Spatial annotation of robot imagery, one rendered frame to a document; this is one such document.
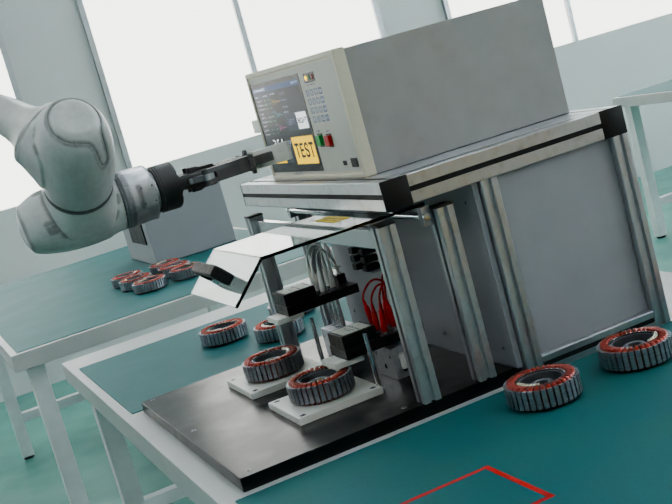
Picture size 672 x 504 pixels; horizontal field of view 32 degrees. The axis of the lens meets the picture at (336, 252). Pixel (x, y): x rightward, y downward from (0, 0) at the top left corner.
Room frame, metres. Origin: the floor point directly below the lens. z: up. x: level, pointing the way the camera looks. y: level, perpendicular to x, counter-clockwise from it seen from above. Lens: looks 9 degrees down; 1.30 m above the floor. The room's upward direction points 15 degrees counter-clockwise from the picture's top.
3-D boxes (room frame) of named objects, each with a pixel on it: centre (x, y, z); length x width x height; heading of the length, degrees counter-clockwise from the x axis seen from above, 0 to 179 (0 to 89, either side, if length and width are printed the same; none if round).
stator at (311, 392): (1.84, 0.08, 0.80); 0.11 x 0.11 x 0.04
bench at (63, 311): (4.25, 0.77, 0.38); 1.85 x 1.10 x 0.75; 20
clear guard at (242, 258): (1.77, 0.05, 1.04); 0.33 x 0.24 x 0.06; 110
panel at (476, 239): (2.05, -0.11, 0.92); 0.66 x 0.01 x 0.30; 20
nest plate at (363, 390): (1.84, 0.08, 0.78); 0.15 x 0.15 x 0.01; 20
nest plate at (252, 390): (2.07, 0.17, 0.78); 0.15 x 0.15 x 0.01; 20
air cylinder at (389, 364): (1.89, -0.05, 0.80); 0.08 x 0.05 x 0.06; 20
